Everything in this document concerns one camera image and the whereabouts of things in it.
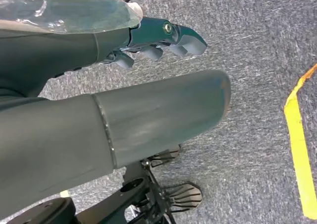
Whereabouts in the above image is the yellow floor tape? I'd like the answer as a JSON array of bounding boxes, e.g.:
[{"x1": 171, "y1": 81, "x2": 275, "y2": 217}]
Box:
[{"x1": 283, "y1": 63, "x2": 317, "y2": 221}]

